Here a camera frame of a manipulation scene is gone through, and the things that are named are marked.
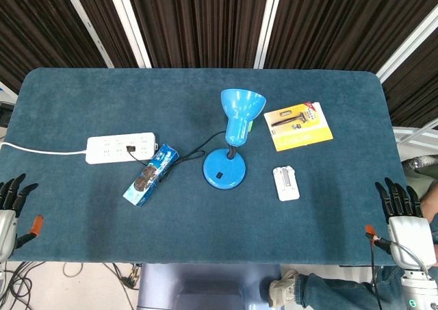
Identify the blue gooseneck desk lamp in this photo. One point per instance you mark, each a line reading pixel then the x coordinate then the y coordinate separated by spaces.
pixel 224 168

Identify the white power strip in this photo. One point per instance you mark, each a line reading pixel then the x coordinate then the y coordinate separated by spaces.
pixel 102 149

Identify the blue sandwich cookie box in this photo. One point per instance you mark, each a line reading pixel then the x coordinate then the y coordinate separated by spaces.
pixel 147 183

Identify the small white plastic package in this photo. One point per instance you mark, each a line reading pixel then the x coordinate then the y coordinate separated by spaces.
pixel 287 187

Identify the yellow razor blister pack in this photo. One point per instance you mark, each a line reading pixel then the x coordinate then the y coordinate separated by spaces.
pixel 301 135

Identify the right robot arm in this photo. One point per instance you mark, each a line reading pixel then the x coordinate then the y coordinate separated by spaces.
pixel 419 289

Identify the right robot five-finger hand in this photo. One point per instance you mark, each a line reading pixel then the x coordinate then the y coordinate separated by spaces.
pixel 410 238

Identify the dark brown pleated curtain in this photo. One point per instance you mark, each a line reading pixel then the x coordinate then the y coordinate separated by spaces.
pixel 205 15

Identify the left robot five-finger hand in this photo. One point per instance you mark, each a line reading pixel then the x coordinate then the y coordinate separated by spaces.
pixel 7 221

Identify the person's leg in jeans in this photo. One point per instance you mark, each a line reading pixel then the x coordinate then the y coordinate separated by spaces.
pixel 342 289

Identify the beige sneaker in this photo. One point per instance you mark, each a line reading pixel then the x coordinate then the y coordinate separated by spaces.
pixel 280 289

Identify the white frame post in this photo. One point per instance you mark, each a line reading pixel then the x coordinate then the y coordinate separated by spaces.
pixel 269 24
pixel 407 43
pixel 128 24
pixel 87 24

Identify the blue fabric table mat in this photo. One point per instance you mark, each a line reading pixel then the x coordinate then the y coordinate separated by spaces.
pixel 205 221

